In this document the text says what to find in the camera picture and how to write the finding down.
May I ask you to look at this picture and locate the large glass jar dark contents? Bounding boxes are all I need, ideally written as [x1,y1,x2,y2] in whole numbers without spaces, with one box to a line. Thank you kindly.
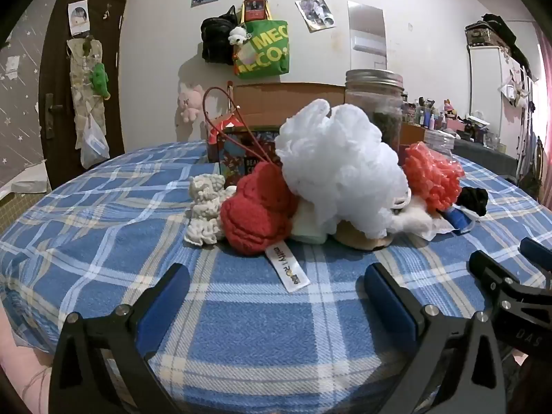
[345,69,405,156]

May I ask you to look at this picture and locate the blue plaid blanket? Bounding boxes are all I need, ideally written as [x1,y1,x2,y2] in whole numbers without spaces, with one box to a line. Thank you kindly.
[0,140,552,414]

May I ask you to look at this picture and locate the black bag on wardrobe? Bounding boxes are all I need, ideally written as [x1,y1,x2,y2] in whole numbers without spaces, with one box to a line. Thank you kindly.
[481,14,529,65]

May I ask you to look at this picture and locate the metal door handle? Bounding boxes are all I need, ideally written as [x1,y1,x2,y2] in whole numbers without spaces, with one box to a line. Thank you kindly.
[43,92,63,139]

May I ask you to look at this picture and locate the clear plastic bag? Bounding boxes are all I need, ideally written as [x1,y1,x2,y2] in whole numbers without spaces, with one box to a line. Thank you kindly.
[80,114,110,169]

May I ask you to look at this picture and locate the dark brown door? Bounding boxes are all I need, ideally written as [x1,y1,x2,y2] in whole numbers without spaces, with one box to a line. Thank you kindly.
[39,0,134,190]

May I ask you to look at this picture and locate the cream knitted cloth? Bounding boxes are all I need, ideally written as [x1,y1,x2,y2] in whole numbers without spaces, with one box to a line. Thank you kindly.
[185,174,237,247]

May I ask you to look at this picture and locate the patterned storage box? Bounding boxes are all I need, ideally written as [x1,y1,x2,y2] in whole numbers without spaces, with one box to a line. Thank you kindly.
[465,21,512,48]

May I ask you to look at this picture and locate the small clear glass jar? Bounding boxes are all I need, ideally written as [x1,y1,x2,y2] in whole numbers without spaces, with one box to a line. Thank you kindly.
[423,128,458,162]

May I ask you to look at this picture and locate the white cotton pad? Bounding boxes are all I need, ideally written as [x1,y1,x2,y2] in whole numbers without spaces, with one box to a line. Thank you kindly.
[388,196,453,242]

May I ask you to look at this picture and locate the black hanging bag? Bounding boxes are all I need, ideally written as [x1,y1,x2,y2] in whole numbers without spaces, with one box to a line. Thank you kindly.
[200,6,239,66]

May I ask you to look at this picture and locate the tan round powder puff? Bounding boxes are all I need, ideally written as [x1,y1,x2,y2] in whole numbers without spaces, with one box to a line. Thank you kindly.
[334,220,393,251]

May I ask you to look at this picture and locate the wall mirror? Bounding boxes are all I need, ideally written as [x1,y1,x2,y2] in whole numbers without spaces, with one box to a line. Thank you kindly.
[347,1,387,72]

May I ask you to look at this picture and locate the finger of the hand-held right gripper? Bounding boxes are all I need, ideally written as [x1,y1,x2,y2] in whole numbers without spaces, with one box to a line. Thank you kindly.
[520,237,552,279]
[469,249,552,316]

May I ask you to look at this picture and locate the green tote bag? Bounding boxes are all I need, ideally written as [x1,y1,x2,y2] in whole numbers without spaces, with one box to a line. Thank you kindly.
[233,2,290,80]

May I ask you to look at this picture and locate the red framed picture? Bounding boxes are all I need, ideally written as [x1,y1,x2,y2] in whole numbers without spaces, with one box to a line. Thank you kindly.
[241,0,268,22]

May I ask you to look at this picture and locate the cream hanging organizer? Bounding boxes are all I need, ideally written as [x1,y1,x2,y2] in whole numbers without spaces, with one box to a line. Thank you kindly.
[67,37,108,147]

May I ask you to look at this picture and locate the pink bunny plush toy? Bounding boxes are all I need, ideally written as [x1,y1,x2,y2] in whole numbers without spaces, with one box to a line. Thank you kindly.
[177,84,205,124]

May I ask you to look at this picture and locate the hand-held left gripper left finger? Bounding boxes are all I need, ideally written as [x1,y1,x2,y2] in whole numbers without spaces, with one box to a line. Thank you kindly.
[48,262,191,414]

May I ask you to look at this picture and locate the white mesh bath pouf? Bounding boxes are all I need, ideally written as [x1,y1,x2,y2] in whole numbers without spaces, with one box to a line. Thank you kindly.
[275,98,410,240]

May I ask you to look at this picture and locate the desk with dark cloth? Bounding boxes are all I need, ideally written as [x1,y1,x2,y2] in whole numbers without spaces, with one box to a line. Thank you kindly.
[401,123,518,177]

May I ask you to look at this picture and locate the printed tin box black lid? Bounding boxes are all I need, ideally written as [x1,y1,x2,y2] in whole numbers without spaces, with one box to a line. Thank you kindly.
[217,126,285,188]

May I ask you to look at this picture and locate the white paper sheet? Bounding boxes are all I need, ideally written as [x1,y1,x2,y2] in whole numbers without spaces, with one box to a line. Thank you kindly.
[68,0,90,35]

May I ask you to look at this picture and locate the cardboard box red inside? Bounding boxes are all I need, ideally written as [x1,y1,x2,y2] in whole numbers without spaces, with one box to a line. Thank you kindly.
[208,83,348,144]

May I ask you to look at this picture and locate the coral mesh bath pouf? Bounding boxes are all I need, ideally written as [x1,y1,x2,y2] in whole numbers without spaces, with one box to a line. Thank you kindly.
[403,142,465,214]

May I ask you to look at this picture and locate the small blue packet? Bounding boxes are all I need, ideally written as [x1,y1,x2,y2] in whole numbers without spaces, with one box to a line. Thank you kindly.
[444,207,473,236]

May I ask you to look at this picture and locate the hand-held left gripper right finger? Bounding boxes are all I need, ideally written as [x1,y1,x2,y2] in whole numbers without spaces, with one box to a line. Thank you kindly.
[363,262,506,414]

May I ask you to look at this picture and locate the red crochet yarn ball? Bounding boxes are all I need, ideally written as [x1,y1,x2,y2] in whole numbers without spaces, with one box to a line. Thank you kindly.
[219,161,311,293]

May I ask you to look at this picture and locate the photo wall poster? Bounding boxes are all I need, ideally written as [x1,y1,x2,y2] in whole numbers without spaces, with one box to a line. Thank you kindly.
[295,0,336,33]

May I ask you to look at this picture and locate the green plush toy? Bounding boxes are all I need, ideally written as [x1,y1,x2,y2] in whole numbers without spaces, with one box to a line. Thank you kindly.
[90,63,111,100]

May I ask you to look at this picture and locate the white hanging bag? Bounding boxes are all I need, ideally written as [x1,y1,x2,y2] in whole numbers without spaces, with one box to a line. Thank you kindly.
[500,58,540,108]

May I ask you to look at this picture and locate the red cord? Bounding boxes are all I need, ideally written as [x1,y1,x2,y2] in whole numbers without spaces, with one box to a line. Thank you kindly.
[203,86,277,165]

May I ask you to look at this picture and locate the white wardrobe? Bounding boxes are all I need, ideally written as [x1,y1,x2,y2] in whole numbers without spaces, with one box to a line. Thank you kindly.
[468,45,538,182]

